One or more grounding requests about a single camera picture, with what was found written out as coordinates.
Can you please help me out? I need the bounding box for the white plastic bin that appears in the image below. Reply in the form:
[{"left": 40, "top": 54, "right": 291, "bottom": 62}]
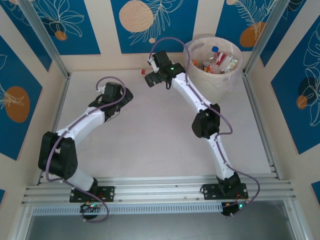
[{"left": 183, "top": 34, "right": 244, "bottom": 103}]

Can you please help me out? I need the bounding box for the Pepsi bottle blue label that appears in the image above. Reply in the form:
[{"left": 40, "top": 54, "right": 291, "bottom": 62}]
[{"left": 210, "top": 45, "right": 221, "bottom": 62}]

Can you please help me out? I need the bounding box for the Coca-Cola bottle red label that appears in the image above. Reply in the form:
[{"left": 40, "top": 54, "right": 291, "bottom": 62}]
[{"left": 216, "top": 51, "right": 227, "bottom": 66}]

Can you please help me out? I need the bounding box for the clear plastic bin liner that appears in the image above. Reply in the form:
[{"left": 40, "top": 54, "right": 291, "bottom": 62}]
[{"left": 183, "top": 34, "right": 244, "bottom": 92}]

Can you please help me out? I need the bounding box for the left controller board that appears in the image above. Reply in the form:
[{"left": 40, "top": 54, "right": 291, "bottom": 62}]
[{"left": 79, "top": 202, "right": 102, "bottom": 214}]

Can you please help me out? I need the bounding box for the controller board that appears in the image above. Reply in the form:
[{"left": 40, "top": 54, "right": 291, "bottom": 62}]
[
  {"left": 79, "top": 202, "right": 102, "bottom": 214},
  {"left": 221, "top": 201, "right": 251, "bottom": 217}
]

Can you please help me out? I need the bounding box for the right controller board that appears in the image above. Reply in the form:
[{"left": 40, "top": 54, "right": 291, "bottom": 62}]
[{"left": 221, "top": 201, "right": 251, "bottom": 217}]

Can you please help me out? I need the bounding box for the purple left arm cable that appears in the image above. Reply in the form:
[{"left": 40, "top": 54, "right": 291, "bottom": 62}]
[{"left": 44, "top": 76, "right": 126, "bottom": 223}]

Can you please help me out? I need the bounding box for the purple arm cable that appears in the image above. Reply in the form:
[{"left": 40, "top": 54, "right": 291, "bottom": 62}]
[
  {"left": 44, "top": 76, "right": 126, "bottom": 223},
  {"left": 149, "top": 36, "right": 261, "bottom": 218}
]

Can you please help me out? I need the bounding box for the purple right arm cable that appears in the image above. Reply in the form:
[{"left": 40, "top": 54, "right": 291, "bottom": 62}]
[{"left": 149, "top": 36, "right": 261, "bottom": 218}]

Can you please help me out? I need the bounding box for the aluminium side rail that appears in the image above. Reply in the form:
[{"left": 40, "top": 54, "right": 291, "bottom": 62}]
[
  {"left": 241, "top": 69, "right": 282, "bottom": 181},
  {"left": 36, "top": 73, "right": 72, "bottom": 187}
]

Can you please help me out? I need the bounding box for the aluminium frame post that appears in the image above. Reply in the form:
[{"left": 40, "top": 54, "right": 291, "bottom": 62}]
[
  {"left": 243, "top": 0, "right": 293, "bottom": 76},
  {"left": 17, "top": 0, "right": 71, "bottom": 79}
]

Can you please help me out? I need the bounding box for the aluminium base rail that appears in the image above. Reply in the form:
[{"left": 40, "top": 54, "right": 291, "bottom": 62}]
[{"left": 21, "top": 175, "right": 298, "bottom": 205}]

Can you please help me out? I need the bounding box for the white slotted cable duct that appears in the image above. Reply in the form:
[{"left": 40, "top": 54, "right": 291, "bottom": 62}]
[{"left": 31, "top": 202, "right": 224, "bottom": 216}]

